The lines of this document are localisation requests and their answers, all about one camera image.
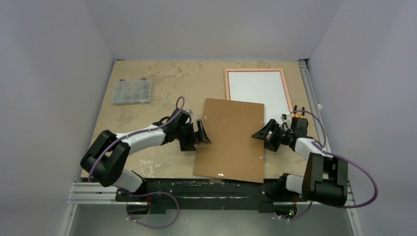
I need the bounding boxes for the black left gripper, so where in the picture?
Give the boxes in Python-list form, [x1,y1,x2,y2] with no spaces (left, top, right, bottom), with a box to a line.
[176,120,210,151]

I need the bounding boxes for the brown cardboard backing board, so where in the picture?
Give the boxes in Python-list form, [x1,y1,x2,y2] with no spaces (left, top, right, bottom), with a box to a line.
[193,98,265,183]

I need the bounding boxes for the sunset photo print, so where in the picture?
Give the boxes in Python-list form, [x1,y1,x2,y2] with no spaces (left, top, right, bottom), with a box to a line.
[227,71,291,123]

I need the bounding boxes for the pink wooden picture frame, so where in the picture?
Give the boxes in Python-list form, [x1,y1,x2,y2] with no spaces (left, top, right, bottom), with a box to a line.
[224,68,294,123]

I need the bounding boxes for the clear plastic organizer box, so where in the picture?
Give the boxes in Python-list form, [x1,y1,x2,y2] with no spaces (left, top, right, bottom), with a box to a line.
[111,78,152,105]

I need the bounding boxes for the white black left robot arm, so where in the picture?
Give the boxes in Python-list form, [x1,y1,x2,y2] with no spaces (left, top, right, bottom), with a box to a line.
[80,108,211,201]

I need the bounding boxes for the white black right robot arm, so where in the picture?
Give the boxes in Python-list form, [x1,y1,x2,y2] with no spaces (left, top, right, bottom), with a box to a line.
[252,117,348,207]

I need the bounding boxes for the yellow black pliers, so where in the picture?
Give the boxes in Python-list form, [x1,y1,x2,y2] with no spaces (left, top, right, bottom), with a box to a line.
[293,105,305,118]

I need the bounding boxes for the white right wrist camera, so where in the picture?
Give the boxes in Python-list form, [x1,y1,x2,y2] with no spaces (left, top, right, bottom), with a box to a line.
[281,113,293,125]

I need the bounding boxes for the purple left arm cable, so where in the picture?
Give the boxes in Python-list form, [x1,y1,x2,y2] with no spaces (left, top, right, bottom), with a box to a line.
[87,96,180,230]

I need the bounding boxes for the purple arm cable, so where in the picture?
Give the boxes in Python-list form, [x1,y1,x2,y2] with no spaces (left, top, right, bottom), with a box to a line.
[272,110,379,222]
[87,96,180,230]

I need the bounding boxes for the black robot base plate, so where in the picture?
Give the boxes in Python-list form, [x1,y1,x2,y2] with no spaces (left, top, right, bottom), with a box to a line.
[116,178,308,214]

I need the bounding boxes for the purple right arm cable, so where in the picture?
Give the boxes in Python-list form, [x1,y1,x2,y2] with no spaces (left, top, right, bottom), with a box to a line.
[272,110,379,222]

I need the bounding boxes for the aluminium rail frame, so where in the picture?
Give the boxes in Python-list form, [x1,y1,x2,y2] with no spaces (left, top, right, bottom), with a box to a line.
[60,59,363,236]

